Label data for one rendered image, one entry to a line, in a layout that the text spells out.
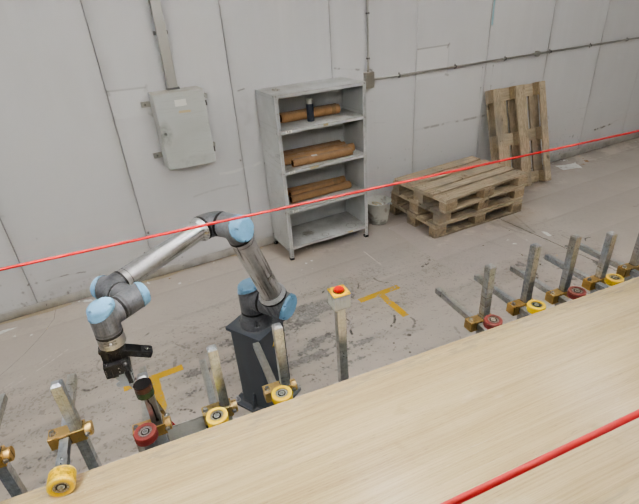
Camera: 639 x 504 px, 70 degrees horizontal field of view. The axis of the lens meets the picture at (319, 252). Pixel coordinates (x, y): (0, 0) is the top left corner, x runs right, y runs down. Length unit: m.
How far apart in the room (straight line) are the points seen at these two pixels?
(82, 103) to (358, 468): 3.35
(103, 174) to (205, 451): 2.93
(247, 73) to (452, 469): 3.54
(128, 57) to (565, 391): 3.60
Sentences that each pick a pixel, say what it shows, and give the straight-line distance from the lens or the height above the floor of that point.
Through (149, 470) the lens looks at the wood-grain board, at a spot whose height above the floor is 0.90.
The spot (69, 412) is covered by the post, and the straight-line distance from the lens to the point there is 1.81.
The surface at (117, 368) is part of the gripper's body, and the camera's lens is 1.79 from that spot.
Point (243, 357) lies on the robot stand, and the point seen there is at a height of 0.40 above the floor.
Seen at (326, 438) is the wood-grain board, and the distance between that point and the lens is 1.67.
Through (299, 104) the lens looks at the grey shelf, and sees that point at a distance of 4.50.
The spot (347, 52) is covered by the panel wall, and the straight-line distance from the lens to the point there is 4.71.
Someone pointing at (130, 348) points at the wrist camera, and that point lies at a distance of 1.77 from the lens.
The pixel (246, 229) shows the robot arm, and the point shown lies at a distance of 2.02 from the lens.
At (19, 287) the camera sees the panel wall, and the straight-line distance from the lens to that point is 4.55.
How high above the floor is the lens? 2.21
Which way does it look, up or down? 29 degrees down
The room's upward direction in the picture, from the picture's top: 4 degrees counter-clockwise
